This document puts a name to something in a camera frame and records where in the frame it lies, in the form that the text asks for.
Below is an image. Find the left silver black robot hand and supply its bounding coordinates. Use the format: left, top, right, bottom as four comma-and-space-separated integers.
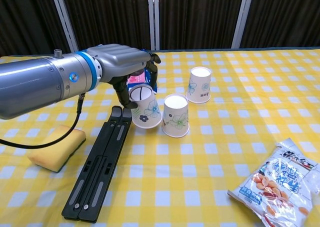
86, 43, 162, 110

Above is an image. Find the white cup line-marked base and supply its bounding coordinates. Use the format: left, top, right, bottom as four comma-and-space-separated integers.
127, 83, 163, 130

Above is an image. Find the white cup printed text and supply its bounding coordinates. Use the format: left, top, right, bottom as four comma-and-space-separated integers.
185, 66, 212, 104

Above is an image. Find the blue pink cookie box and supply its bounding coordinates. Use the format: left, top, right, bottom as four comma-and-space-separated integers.
126, 68, 159, 95

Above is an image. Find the dark ribbed partition panel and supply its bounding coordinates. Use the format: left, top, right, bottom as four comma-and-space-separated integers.
59, 0, 152, 52
239, 0, 320, 49
157, 0, 247, 50
0, 0, 72, 58

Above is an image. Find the white cup green flower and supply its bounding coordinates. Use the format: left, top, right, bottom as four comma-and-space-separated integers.
161, 93, 190, 139

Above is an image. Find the black folding stand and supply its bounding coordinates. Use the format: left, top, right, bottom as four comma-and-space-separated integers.
61, 105, 134, 224

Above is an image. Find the yellow sponge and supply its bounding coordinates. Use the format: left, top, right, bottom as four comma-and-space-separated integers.
26, 124, 87, 173

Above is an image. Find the white peanut snack bag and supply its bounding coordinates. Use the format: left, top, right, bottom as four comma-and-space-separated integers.
226, 137, 320, 227

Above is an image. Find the white partition frame post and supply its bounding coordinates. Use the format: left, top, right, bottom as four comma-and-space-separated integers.
147, 0, 161, 51
49, 0, 80, 53
231, 0, 256, 49

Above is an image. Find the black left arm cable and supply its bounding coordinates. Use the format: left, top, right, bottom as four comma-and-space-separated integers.
0, 93, 86, 149

